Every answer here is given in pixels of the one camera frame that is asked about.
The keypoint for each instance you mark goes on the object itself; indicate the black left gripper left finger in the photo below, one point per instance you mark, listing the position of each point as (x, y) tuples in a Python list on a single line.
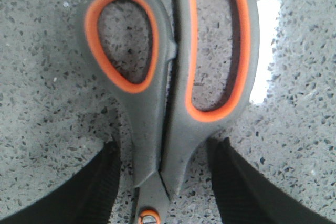
[(87, 197)]

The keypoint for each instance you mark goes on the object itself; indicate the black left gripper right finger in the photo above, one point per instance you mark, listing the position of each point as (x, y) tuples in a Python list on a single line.
[(243, 195)]

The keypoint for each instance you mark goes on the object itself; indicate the grey orange handled scissors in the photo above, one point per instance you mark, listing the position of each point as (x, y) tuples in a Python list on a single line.
[(166, 127)]

